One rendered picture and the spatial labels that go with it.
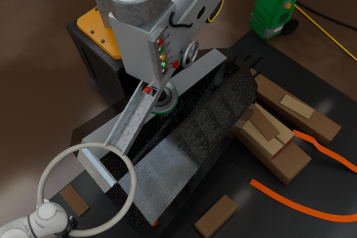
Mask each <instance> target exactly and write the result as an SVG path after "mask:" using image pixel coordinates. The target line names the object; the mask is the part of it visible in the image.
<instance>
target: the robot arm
mask: <svg viewBox="0 0 357 238"><path fill-rule="evenodd" d="M72 224H73V226H72ZM77 226H78V222H77V221H76V220H75V218H74V216H71V215H69V216H67V214H66V212H65V210H64V209H63V208H62V207H61V206H60V205H58V204H56V203H54V202H44V203H42V204H41V205H40V206H39V207H38V208H37V210H36V211H35V212H33V213H32V214H29V215H27V216H24V217H21V218H18V219H16V220H13V221H11V222H9V223H7V224H5V225H3V226H1V227H0V238H40V237H43V236H46V235H49V234H54V235H56V236H59V238H69V233H70V231H71V230H78V229H79V228H77Z"/></svg>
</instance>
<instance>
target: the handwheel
mask: <svg viewBox="0 0 357 238"><path fill-rule="evenodd" d="M192 46H193V47H192ZM191 47H192V49H191ZM194 49H195V51H194ZM198 50H199V43H198V41H197V40H194V41H192V42H190V44H189V45H188V47H187V48H186V50H185V49H183V48H181V50H180V52H181V53H183V54H184V55H183V59H182V66H183V67H184V68H189V67H190V66H191V65H192V63H193V62H194V60H195V58H196V56H197V53H198ZM187 58H189V59H190V61H189V63H188V64H187V65H186V59H187Z"/></svg>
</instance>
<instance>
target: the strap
mask: <svg viewBox="0 0 357 238"><path fill-rule="evenodd" d="M293 132H294V133H295V136H296V137H299V138H301V139H304V140H307V141H309V142H311V143H313V144H314V145H315V146H316V147H317V149H318V150H320V151H321V152H323V153H325V154H327V155H329V156H331V157H332V158H334V159H336V160H338V161H339V162H341V163H343V164H344V165H345V166H347V167H348V168H349V169H351V170H352V171H354V172H356V173H357V167H356V166H354V165H353V164H351V163H350V162H349V161H347V160H346V159H345V158H343V157H342V156H340V155H338V154H337V153H335V152H333V151H331V150H329V149H327V148H325V147H323V146H322V145H320V144H319V143H318V142H317V141H316V140H315V138H313V137H311V136H309V135H307V134H304V133H302V132H299V131H296V130H293ZM250 184H251V185H253V186H254V187H256V188H257V189H259V190H261V191H262V192H264V193H265V194H267V195H269V196H270V197H272V198H274V199H275V200H277V201H279V202H281V203H283V204H285V205H287V206H289V207H291V208H293V209H296V210H298V211H301V212H303V213H306V214H308V215H311V216H315V217H318V218H321V219H325V220H330V221H334V222H355V221H357V214H354V215H347V216H340V215H332V214H327V213H324V212H320V211H316V210H313V209H310V208H308V207H305V206H302V205H300V204H298V203H295V202H293V201H291V200H288V199H286V198H284V197H282V196H281V195H279V194H277V193H275V192H274V191H272V190H270V189H269V188H267V187H265V186H264V185H262V184H261V183H259V182H257V181H256V180H254V179H252V181H251V182H250Z"/></svg>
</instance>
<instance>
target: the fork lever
mask: <svg viewBox="0 0 357 238"><path fill-rule="evenodd" d="M172 76H173V74H172V75H171V77H172ZM171 77H170V78H171ZM170 78H169V79H170ZM169 79H168V81H169ZM168 81H167V82H166V83H165V85H164V86H163V87H162V89H158V90H157V91H156V93H155V95H154V96H151V95H149V94H147V93H145V92H143V91H142V89H143V88H144V86H145V84H146V82H144V81H142V80H141V81H140V83H139V85H138V87H137V88H136V90H135V92H134V94H133V95H132V97H131V99H130V100H129V102H128V104H127V106H126V107H125V109H124V111H123V113H122V114H121V116H120V117H119V119H118V121H117V123H116V124H115V126H114V128H113V129H112V131H111V133H110V135H109V136H108V138H107V140H106V142H105V143H104V146H105V147H106V146H107V145H108V144H110V145H113V146H115V147H117V148H118V149H120V150H121V151H122V153H121V154H120V156H124V155H125V154H126V155H127V153H128V152H129V150H130V148H131V146H132V145H133V143H134V141H135V139H136V137H137V136H138V134H139V132H140V130H141V129H142V127H143V125H144V123H145V122H146V120H147V118H148V116H149V114H150V113H151V111H152V109H153V107H154V106H155V104H156V102H157V100H158V99H159V97H160V95H161V94H162V92H163V90H164V88H165V87H166V85H167V83H168Z"/></svg>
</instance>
